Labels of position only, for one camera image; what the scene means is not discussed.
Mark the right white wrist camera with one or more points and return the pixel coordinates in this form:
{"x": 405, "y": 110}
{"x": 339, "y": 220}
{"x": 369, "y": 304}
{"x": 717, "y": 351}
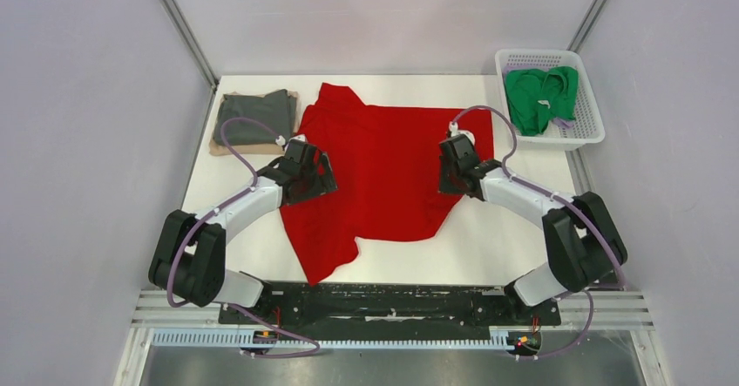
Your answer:
{"x": 454, "y": 131}

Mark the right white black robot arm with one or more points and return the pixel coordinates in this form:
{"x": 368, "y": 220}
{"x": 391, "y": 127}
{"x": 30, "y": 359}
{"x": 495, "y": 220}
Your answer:
{"x": 582, "y": 243}

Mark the folded dark grey t-shirt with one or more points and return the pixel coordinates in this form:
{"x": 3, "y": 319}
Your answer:
{"x": 269, "y": 116}

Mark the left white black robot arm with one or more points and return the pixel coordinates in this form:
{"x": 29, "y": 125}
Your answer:
{"x": 189, "y": 260}

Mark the red t-shirt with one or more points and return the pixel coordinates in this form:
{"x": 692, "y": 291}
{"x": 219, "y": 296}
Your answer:
{"x": 386, "y": 163}

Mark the white plastic basket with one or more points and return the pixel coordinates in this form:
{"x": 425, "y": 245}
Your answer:
{"x": 588, "y": 127}

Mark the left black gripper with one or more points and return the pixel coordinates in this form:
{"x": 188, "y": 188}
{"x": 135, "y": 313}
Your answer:
{"x": 323, "y": 184}

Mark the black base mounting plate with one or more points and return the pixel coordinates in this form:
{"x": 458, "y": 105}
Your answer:
{"x": 356, "y": 311}

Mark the white slotted cable duct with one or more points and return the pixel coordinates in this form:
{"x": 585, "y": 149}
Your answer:
{"x": 263, "y": 340}

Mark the green t-shirt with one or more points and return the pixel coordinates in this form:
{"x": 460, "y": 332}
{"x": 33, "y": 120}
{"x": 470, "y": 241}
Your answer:
{"x": 538, "y": 98}

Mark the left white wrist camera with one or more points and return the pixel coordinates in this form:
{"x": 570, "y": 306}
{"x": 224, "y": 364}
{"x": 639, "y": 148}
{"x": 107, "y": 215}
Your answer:
{"x": 283, "y": 142}

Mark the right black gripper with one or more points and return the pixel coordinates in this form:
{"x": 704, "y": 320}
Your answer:
{"x": 444, "y": 186}

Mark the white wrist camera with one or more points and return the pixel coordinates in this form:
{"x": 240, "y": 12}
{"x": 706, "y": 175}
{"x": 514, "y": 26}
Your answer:
{"x": 454, "y": 131}
{"x": 283, "y": 142}

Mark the aluminium frame rail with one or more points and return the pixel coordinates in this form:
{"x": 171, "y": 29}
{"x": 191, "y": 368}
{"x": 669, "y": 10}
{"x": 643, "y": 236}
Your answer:
{"x": 612, "y": 311}

